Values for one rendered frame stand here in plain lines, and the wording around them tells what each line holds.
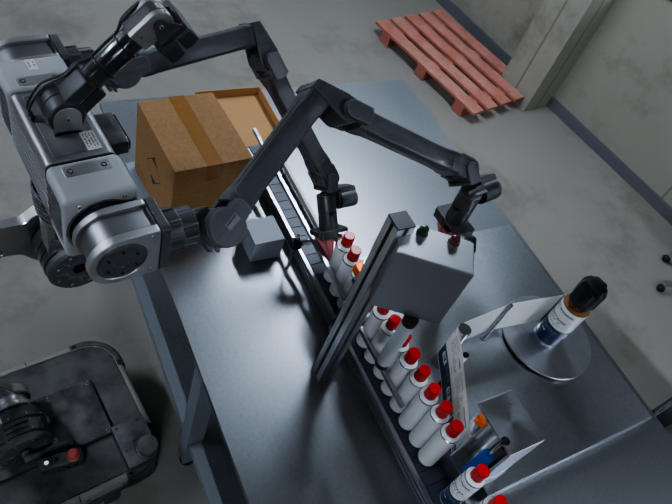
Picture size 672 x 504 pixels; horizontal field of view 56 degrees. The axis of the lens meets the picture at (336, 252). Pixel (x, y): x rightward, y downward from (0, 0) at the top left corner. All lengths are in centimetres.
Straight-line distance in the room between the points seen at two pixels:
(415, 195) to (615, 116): 254
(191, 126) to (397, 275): 87
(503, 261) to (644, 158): 252
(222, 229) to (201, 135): 74
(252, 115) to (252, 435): 126
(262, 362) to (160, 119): 76
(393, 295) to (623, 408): 102
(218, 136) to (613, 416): 145
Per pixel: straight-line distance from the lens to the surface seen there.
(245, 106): 252
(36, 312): 286
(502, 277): 224
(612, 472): 212
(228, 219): 122
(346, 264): 180
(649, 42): 457
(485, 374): 198
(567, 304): 203
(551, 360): 211
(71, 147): 126
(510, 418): 160
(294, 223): 207
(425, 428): 168
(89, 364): 245
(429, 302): 140
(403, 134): 150
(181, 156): 185
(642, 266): 422
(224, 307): 189
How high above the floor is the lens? 239
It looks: 48 degrees down
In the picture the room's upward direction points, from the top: 23 degrees clockwise
